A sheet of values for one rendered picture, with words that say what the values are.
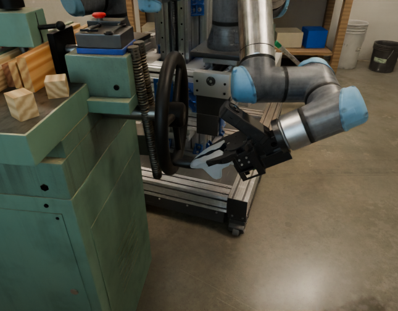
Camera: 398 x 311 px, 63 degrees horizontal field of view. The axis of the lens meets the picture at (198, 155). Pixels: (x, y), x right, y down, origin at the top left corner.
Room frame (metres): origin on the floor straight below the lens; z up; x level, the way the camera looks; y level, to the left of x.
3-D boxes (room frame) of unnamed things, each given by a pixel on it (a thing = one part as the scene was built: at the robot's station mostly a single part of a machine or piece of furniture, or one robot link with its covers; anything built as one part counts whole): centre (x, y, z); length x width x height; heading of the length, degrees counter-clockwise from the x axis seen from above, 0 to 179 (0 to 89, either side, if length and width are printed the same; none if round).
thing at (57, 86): (0.61, 0.28, 0.92); 0.04 x 0.04 x 0.03; 17
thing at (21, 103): (0.51, 0.30, 0.92); 0.04 x 0.03 x 0.04; 50
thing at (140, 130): (0.99, 0.22, 0.58); 0.12 x 0.08 x 0.08; 83
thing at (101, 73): (0.73, 0.20, 0.92); 0.15 x 0.13 x 0.09; 173
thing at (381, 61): (3.54, -2.02, 0.14); 0.30 x 0.29 x 0.28; 176
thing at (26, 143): (0.74, 0.29, 0.87); 0.61 x 0.30 x 0.06; 173
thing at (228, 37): (1.30, -0.11, 0.87); 0.15 x 0.15 x 0.10
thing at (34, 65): (0.73, 0.32, 0.94); 0.23 x 0.02 x 0.07; 173
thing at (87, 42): (0.74, 0.20, 0.99); 0.13 x 0.11 x 0.06; 173
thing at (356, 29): (3.67, -1.66, 0.24); 0.31 x 0.29 x 0.47; 86
